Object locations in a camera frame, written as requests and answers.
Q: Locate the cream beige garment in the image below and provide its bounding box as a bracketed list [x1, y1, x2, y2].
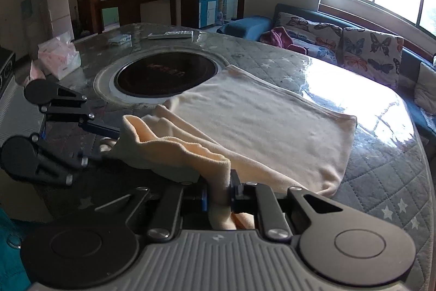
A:
[109, 66, 357, 230]

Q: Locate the pink tissue pack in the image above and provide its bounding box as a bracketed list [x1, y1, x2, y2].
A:
[38, 32, 81, 80]

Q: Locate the black round induction cooktop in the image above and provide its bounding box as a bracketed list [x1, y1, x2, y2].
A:
[114, 51, 219, 98]

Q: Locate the white remote control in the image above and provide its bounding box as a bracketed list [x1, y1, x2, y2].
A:
[147, 30, 194, 40]

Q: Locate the white refrigerator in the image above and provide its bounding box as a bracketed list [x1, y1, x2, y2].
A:
[47, 0, 74, 39]

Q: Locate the magenta cloth on sofa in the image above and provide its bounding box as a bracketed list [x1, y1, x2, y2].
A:
[259, 26, 307, 55]

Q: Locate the blue corner sofa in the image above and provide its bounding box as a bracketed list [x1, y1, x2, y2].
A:
[217, 4, 435, 142]

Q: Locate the small butterfly cushion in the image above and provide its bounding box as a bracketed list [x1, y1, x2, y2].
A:
[275, 12, 343, 65]

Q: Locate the turquoise child furniture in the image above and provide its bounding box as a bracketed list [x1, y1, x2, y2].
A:
[198, 0, 219, 28]

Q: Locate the large butterfly cushion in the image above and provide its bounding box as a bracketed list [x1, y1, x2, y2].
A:
[341, 27, 404, 89]

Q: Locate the grey plain cushion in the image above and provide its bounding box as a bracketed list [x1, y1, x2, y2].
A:
[414, 63, 436, 115]

